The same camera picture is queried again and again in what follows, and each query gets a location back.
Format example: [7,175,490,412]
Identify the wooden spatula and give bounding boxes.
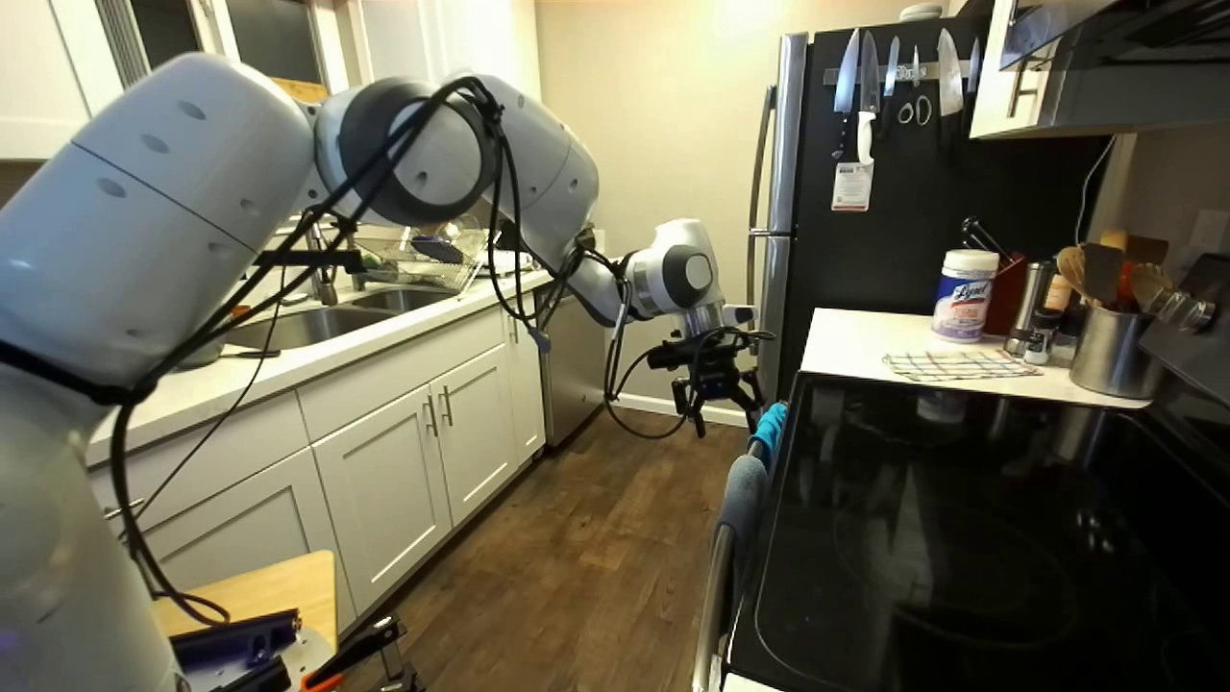
[1048,239,1128,311]

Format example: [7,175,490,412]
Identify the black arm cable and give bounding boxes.
[109,74,696,629]

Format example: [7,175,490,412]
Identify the wooden table board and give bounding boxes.
[150,549,347,660]

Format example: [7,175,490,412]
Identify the dark range hood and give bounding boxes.
[997,0,1230,134]

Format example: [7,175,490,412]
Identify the blue black device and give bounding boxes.
[167,608,308,692]

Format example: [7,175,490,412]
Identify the stainless steel dishwasher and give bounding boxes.
[536,284,617,452]

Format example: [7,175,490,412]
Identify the black red hand tool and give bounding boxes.
[300,612,403,692]

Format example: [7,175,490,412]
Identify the black steel refrigerator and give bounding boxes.
[746,11,1117,422]

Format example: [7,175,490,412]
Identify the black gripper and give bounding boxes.
[646,321,772,442]

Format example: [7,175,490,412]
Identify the white upper cabinet beside hood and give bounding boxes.
[964,0,1069,146]

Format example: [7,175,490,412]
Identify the wooden spoon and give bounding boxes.
[1087,225,1178,314]

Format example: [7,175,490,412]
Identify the black glass top stove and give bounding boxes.
[690,251,1230,692]

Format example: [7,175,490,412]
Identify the steel utensil holder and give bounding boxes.
[1064,305,1165,402]

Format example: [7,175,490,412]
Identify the steel kitchen sink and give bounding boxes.
[222,282,463,360]

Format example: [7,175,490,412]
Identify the steel shaker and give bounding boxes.
[1005,258,1075,365]

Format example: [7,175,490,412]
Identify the white upper cabinet beside window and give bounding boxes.
[0,0,98,166]

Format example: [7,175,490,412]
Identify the brown spice bottle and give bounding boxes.
[980,255,1038,340]

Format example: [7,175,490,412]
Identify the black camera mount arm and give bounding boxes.
[249,243,374,275]

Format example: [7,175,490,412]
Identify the dark sink faucet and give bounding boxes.
[286,212,390,311]

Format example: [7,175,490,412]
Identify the white paper tag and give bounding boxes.
[828,156,882,219]

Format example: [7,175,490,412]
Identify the black handled scissors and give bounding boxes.
[897,84,939,134]

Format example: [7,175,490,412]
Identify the small kitchen knife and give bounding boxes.
[960,33,987,98]
[882,33,909,105]

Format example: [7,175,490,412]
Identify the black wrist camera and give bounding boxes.
[642,339,704,378]

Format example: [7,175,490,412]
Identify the bright blue striped towel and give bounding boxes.
[751,398,791,472]

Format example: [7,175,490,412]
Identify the long kitchen knife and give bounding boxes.
[854,29,887,166]

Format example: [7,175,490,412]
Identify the wide blade kitchen knife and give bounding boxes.
[929,26,969,123]
[832,26,865,123]

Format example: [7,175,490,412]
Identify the white sink base cabinets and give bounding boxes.
[77,305,551,635]

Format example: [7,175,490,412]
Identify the wooden cutting board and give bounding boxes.
[269,74,335,112]

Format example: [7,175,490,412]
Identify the steel oven door handle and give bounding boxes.
[690,520,742,692]

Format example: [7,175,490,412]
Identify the white wipes canister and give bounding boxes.
[929,247,1005,347]

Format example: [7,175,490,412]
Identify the light grey-blue towel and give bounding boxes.
[714,447,772,537]

